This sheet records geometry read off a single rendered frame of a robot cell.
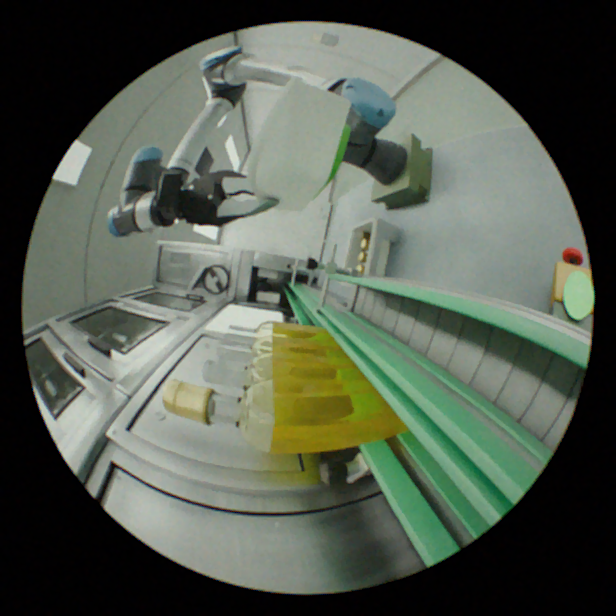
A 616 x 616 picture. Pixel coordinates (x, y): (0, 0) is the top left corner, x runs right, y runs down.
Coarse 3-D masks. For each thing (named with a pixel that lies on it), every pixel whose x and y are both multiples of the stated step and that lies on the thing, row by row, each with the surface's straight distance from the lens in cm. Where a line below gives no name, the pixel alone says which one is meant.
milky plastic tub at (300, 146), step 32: (288, 96) 23; (320, 96) 24; (288, 128) 19; (320, 128) 20; (256, 160) 16; (288, 160) 17; (320, 160) 18; (256, 192) 21; (288, 192) 22; (320, 192) 27
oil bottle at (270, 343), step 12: (264, 336) 26; (276, 336) 26; (252, 348) 24; (264, 348) 22; (276, 348) 22; (288, 348) 23; (300, 348) 24; (312, 348) 24; (324, 348) 25; (336, 348) 26
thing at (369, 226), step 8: (360, 224) 59; (368, 224) 56; (376, 224) 50; (352, 232) 64; (368, 232) 62; (352, 240) 64; (360, 240) 65; (352, 248) 63; (360, 248) 64; (352, 256) 63; (368, 256) 48; (344, 264) 62; (352, 264) 63; (368, 264) 47; (368, 272) 47
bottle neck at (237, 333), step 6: (228, 330) 30; (234, 330) 30; (240, 330) 29; (246, 330) 29; (252, 330) 29; (228, 336) 30; (234, 336) 29; (240, 336) 29; (246, 336) 29; (252, 336) 29; (246, 342) 30; (252, 342) 29
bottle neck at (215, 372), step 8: (208, 360) 21; (208, 368) 20; (216, 368) 20; (224, 368) 20; (232, 368) 20; (240, 368) 20; (208, 376) 20; (216, 376) 20; (224, 376) 19; (232, 376) 19; (240, 376) 19; (216, 384) 21; (224, 384) 20; (232, 384) 20; (240, 384) 20
